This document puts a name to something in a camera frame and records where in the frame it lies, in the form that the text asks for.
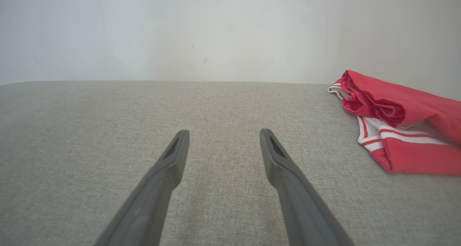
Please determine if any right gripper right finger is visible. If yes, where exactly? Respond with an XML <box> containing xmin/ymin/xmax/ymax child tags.
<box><xmin>259</xmin><ymin>128</ymin><xmax>355</xmax><ymax>246</ymax></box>

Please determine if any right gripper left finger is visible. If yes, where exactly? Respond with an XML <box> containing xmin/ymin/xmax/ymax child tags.
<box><xmin>94</xmin><ymin>130</ymin><xmax>191</xmax><ymax>246</ymax></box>

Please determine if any red jersey with number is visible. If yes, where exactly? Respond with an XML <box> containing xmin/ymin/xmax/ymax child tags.
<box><xmin>327</xmin><ymin>70</ymin><xmax>461</xmax><ymax>176</ymax></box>

